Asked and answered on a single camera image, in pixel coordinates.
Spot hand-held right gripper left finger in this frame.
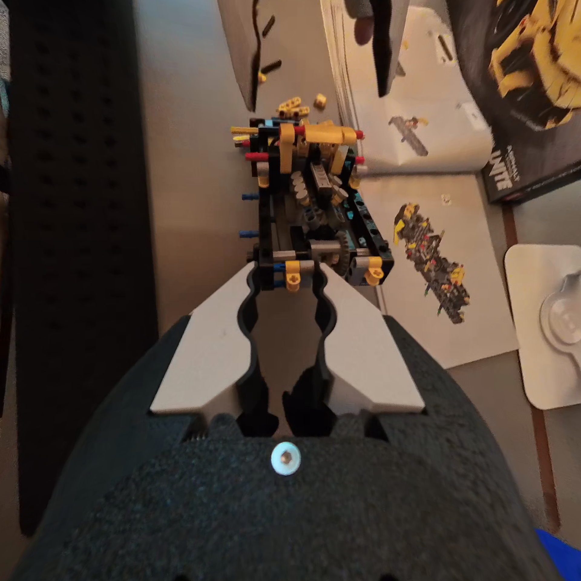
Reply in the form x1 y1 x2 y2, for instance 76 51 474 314
150 262 261 415

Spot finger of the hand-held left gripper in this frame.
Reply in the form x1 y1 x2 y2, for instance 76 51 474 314
371 0 412 98
217 0 262 113

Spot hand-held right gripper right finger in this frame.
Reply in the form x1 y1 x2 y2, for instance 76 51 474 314
315 263 426 415

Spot partly built lego car chassis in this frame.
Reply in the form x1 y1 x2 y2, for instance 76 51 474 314
230 116 395 292

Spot scattered yellow black lego pieces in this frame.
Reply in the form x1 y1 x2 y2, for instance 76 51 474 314
255 15 329 120

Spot lego set box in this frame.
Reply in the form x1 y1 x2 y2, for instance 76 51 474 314
447 0 581 205

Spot person's left hand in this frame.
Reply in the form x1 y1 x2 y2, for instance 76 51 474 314
353 13 376 47

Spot open instruction booklet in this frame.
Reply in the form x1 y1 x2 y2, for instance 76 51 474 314
320 0 521 369

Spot white board stand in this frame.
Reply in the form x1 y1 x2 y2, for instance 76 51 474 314
503 243 581 411

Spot black mat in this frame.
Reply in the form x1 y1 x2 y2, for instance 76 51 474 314
8 0 160 537

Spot blue plastic bin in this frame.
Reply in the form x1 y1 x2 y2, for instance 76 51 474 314
532 528 581 581

